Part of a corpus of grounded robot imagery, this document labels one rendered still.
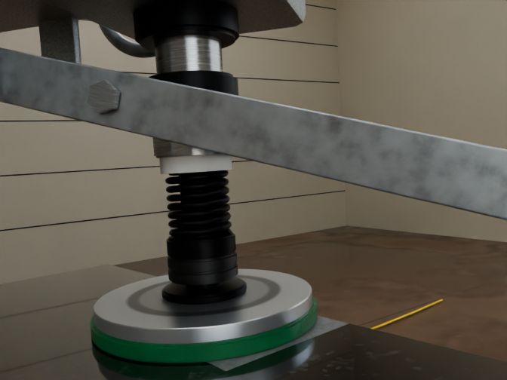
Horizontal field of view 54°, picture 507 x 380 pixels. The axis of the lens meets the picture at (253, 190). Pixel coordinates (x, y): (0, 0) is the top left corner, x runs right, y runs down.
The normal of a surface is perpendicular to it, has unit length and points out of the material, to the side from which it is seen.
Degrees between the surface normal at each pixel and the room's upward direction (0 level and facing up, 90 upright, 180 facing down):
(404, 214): 90
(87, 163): 90
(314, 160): 90
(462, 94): 90
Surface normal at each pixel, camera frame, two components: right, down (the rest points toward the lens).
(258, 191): 0.56, 0.01
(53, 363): -0.06, -1.00
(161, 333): -0.25, 0.07
